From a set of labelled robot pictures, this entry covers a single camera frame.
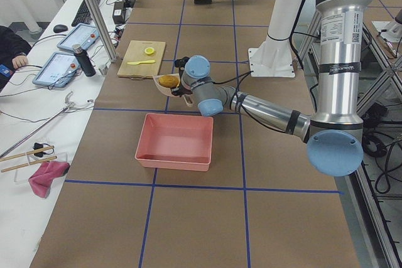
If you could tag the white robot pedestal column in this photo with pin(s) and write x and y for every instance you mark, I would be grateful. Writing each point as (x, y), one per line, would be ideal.
(273, 58)

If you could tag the black water bottle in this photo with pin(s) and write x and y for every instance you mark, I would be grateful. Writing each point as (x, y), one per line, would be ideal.
(83, 60)

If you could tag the metal grabber tool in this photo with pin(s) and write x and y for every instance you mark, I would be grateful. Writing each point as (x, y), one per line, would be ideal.
(69, 107)

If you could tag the pink cloth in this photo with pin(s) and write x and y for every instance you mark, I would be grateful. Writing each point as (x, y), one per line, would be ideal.
(42, 179)

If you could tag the brown toy potato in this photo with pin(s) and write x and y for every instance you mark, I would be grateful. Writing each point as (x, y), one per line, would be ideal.
(169, 81)

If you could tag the wooden stick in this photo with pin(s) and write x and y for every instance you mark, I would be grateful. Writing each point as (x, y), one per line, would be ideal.
(28, 164)
(27, 153)

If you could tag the aluminium frame post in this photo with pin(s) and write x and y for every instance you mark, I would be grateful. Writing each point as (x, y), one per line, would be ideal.
(102, 29)

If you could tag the wooden cutting board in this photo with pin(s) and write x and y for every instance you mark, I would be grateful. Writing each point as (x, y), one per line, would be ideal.
(135, 52)

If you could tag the black computer mouse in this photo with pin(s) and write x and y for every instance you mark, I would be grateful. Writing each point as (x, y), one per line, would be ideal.
(60, 28)

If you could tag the upper teach pendant tablet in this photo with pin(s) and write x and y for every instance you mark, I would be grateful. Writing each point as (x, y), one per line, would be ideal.
(84, 35)

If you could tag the lower teach pendant tablet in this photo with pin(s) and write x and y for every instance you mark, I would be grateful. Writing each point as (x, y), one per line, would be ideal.
(58, 70)

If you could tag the black keyboard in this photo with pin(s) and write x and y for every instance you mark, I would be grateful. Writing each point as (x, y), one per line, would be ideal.
(82, 15)

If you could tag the teach pendant tablet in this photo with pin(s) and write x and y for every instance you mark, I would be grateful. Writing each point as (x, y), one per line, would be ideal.
(58, 70)
(84, 35)

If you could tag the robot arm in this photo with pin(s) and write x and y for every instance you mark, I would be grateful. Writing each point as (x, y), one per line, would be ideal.
(333, 132)

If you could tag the beige plastic dustpan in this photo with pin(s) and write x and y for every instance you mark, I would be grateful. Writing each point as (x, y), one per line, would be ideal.
(167, 91)

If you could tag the person's hand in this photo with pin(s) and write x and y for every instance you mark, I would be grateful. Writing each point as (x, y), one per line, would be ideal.
(19, 61)

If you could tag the yellow plastic knife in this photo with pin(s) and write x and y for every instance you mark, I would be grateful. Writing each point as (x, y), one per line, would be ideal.
(141, 62)

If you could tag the yellow lemon slices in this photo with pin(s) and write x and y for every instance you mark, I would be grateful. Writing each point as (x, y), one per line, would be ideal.
(149, 50)

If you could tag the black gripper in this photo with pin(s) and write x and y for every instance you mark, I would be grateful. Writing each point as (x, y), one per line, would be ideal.
(176, 91)

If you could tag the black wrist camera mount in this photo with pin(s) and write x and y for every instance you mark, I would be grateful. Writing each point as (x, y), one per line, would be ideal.
(181, 62)

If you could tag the pink plastic bin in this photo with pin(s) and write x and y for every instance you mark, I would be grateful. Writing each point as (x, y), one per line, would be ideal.
(170, 141)

